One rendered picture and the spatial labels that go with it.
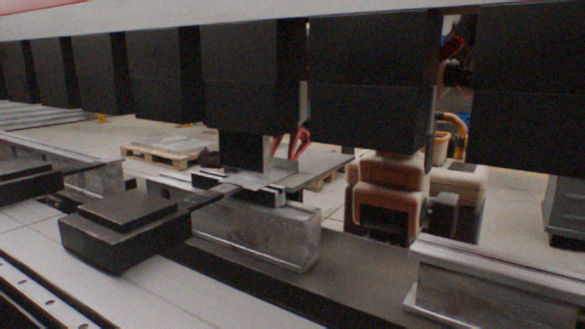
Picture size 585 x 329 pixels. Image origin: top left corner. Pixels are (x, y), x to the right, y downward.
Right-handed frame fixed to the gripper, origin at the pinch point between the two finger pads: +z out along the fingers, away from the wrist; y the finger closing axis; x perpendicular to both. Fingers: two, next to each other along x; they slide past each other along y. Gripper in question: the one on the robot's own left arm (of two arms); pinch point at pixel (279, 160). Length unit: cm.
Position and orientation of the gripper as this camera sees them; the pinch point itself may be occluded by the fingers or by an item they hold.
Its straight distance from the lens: 74.0
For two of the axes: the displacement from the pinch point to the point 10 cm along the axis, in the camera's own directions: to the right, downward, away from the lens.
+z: -2.5, 9.6, -1.5
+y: 8.3, 1.4, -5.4
